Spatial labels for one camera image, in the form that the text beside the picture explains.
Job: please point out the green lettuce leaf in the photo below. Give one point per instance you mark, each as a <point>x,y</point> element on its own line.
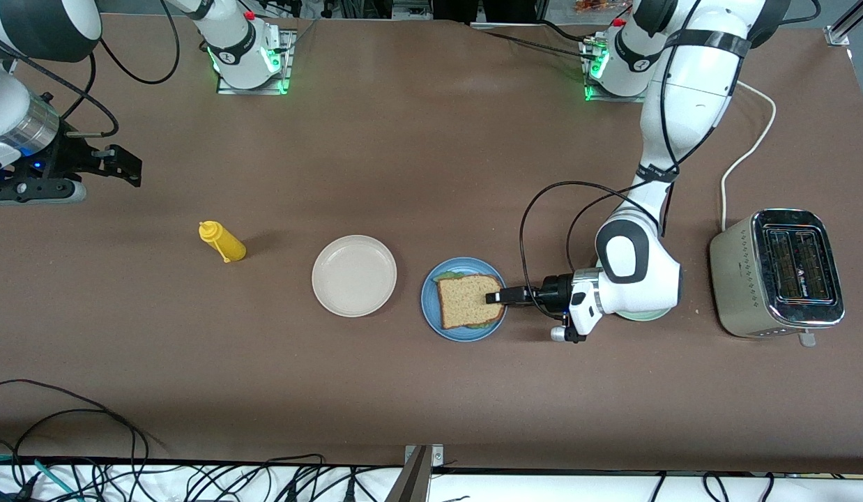
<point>445,277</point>

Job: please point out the pale green round plate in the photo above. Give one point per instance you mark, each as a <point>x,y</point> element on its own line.
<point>640,317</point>

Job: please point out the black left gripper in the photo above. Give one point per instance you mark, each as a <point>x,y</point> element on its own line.
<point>555,293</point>

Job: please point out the beige chrome toaster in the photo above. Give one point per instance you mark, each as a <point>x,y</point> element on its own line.
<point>735,279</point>

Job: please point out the brown bread slice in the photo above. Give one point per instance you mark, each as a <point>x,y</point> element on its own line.
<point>466,303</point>

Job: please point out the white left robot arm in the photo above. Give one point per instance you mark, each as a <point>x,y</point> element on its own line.
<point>682,104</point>

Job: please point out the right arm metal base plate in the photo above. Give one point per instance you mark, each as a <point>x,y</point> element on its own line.
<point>254,90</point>

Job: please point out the yellow squeeze sauce bottle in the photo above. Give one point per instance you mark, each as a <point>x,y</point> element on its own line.
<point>229,244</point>

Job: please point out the metal table edge bracket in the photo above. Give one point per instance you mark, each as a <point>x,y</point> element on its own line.
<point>417,481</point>

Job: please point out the blue round plate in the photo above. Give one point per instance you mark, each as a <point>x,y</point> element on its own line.
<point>431,321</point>

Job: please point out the aluminium frame profile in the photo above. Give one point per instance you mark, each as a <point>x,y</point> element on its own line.
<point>839,31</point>

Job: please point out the beige round plate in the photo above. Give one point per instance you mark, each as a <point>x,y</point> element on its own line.
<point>355,276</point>

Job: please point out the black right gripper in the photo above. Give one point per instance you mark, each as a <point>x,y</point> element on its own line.
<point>74,160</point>

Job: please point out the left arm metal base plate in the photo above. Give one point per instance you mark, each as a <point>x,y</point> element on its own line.
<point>602,94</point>

